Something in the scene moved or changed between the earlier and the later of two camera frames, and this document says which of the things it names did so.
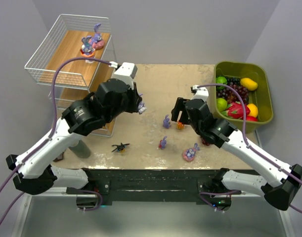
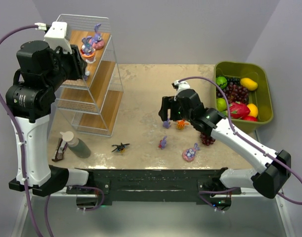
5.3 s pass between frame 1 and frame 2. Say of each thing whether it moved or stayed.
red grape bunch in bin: stayed
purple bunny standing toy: stayed
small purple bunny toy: moved
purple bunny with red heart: stayed
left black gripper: moved
